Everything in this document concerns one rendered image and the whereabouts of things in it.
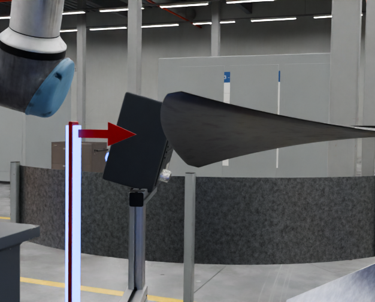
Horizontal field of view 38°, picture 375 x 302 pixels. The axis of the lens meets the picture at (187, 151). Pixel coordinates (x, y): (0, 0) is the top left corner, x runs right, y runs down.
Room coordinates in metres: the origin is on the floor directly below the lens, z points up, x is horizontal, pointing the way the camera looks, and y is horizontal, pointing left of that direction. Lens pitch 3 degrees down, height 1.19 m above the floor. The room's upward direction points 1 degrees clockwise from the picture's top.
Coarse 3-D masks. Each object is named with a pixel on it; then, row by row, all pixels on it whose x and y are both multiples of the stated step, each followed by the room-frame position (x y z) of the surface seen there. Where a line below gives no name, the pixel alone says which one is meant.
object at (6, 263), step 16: (0, 224) 0.98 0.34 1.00; (16, 224) 0.98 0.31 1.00; (0, 240) 0.87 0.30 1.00; (16, 240) 0.91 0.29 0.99; (0, 256) 0.89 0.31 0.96; (16, 256) 0.93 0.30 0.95; (0, 272) 0.89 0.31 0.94; (16, 272) 0.93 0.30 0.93; (0, 288) 0.89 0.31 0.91; (16, 288) 0.93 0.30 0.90
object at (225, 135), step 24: (168, 96) 0.45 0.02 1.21; (192, 96) 0.44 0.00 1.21; (168, 120) 0.51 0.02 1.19; (192, 120) 0.50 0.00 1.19; (216, 120) 0.49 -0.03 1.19; (240, 120) 0.48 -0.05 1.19; (264, 120) 0.47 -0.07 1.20; (288, 120) 0.46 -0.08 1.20; (192, 144) 0.58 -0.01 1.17; (216, 144) 0.58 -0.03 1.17; (240, 144) 0.59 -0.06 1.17; (264, 144) 0.59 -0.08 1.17; (288, 144) 0.60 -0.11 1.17
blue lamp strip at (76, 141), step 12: (72, 180) 0.53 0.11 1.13; (72, 192) 0.53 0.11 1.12; (72, 204) 0.53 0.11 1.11; (72, 216) 0.53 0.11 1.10; (72, 228) 0.53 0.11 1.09; (72, 240) 0.53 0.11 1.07; (72, 252) 0.53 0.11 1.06; (72, 264) 0.53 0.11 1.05; (72, 276) 0.53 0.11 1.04; (72, 288) 0.53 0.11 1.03; (72, 300) 0.53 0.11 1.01
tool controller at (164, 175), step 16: (128, 96) 1.11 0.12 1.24; (144, 96) 1.11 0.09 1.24; (128, 112) 1.11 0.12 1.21; (144, 112) 1.11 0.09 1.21; (160, 112) 1.10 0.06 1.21; (128, 128) 1.11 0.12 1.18; (144, 128) 1.11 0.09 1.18; (160, 128) 1.10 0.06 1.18; (112, 144) 1.11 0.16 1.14; (128, 144) 1.11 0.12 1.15; (144, 144) 1.11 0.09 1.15; (160, 144) 1.10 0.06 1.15; (112, 160) 1.11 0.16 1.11; (128, 160) 1.11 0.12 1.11; (144, 160) 1.11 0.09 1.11; (160, 160) 1.11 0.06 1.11; (112, 176) 1.11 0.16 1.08; (128, 176) 1.11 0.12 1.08; (144, 176) 1.11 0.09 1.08; (160, 176) 1.14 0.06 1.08
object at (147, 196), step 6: (132, 192) 1.05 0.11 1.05; (138, 192) 1.05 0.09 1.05; (144, 192) 1.06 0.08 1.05; (132, 198) 1.05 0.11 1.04; (138, 198) 1.05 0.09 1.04; (144, 198) 1.09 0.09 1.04; (150, 198) 1.16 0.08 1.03; (132, 204) 1.05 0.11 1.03; (138, 204) 1.05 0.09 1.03; (144, 204) 1.06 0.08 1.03
